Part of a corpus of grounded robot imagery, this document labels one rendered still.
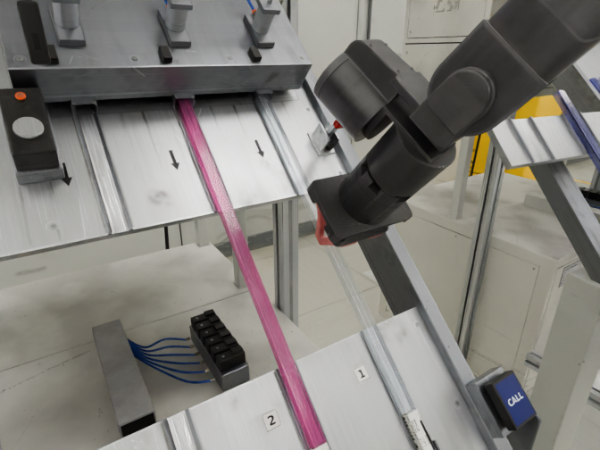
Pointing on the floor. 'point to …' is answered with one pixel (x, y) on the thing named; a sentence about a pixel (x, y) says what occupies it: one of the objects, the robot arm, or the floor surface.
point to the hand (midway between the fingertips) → (327, 235)
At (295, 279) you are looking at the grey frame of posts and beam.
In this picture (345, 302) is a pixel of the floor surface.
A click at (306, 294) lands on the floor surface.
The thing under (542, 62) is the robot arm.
